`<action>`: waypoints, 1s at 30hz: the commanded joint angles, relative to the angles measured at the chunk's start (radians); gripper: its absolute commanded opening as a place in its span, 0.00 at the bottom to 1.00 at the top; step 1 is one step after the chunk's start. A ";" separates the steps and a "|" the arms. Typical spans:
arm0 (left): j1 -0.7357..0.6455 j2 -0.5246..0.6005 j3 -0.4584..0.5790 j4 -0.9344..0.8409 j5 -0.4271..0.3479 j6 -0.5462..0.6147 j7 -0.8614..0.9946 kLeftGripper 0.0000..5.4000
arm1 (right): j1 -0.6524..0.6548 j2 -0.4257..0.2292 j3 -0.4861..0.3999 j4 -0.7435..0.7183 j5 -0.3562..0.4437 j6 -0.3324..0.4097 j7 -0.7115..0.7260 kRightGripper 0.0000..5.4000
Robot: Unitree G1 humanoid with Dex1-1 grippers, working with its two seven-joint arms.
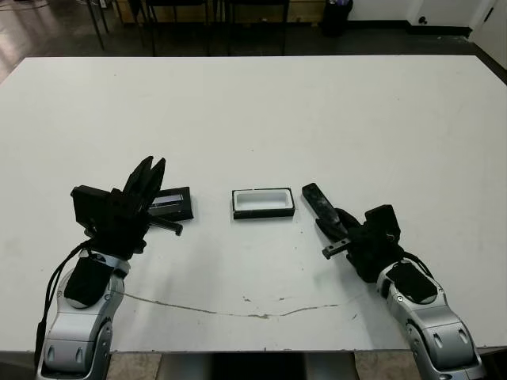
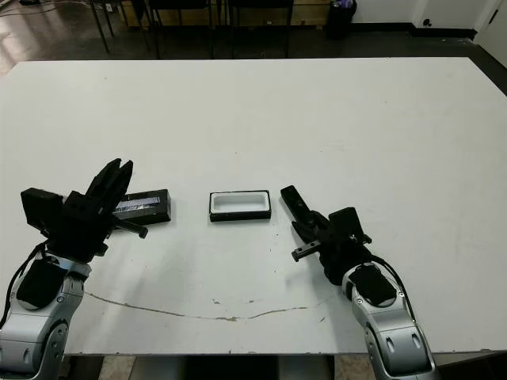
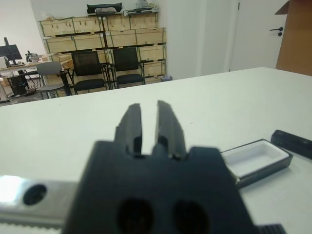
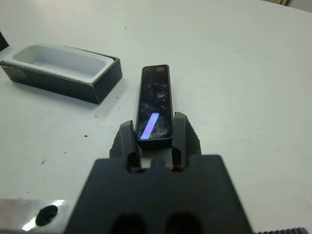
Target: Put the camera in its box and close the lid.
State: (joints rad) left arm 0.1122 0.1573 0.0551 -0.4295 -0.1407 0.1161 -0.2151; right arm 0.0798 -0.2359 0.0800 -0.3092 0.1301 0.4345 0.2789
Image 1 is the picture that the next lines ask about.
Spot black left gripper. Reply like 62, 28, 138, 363
89, 156, 184, 261

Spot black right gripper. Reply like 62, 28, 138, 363
315, 207, 405, 284

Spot black handheld camera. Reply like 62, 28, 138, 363
301, 182, 341, 223

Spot glossy black box lid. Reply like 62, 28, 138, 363
148, 185, 196, 222

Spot black box base white insert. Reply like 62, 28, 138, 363
231, 186, 296, 221

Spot black mesh office chair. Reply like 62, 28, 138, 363
140, 0, 213, 56

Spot grey chair black legs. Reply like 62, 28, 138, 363
86, 0, 111, 51

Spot grey black robot body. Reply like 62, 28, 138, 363
160, 351, 356, 380

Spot black solid-back office chair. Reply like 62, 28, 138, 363
213, 0, 289, 55

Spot black waste bin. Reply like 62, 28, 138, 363
321, 0, 354, 37

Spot white door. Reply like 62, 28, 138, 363
469, 0, 502, 43

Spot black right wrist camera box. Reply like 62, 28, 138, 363
364, 204, 401, 242

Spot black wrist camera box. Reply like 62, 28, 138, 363
364, 204, 401, 242
70, 184, 114, 230

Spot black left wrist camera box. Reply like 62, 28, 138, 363
70, 184, 114, 230

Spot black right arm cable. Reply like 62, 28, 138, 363
399, 255, 443, 290

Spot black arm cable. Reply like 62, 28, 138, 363
399, 255, 443, 290
34, 241, 94, 357

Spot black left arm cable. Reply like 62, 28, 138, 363
34, 241, 94, 357

